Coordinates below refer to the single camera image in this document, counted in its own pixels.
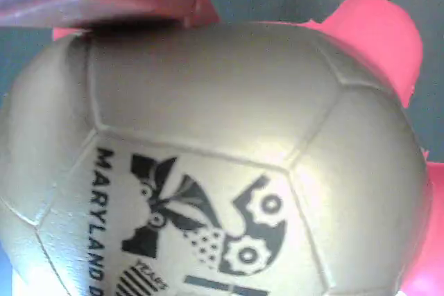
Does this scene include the gold shell red turtle toy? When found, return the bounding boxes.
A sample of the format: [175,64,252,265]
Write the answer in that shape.
[0,0,444,296]

